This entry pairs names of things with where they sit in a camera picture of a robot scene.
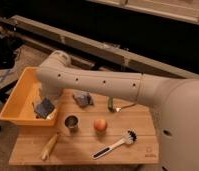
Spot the blue grey sponge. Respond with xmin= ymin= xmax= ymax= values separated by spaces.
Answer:
xmin=40 ymin=98 xmax=55 ymax=119

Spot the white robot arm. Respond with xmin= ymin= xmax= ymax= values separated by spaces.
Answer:
xmin=36 ymin=50 xmax=199 ymax=171

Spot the brown block in tray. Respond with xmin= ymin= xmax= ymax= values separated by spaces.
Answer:
xmin=32 ymin=101 xmax=46 ymax=119

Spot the yellow plastic tray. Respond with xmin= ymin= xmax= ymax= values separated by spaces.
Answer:
xmin=0 ymin=67 xmax=58 ymax=126

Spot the crumpled grey cloth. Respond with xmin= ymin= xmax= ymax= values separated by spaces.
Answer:
xmin=73 ymin=91 xmax=94 ymax=107

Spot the metal fork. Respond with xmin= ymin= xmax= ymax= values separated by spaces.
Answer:
xmin=114 ymin=103 xmax=137 ymax=112

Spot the wooden folding table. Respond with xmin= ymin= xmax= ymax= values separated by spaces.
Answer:
xmin=9 ymin=90 xmax=159 ymax=165

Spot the small metal cup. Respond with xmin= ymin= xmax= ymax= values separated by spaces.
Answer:
xmin=65 ymin=115 xmax=78 ymax=131

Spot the long wooden beam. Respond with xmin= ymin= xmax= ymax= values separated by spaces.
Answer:
xmin=10 ymin=15 xmax=199 ymax=79

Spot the white black dish brush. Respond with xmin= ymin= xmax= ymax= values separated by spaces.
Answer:
xmin=92 ymin=130 xmax=137 ymax=159

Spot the black stand at left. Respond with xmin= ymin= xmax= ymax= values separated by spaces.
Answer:
xmin=0 ymin=33 xmax=23 ymax=131

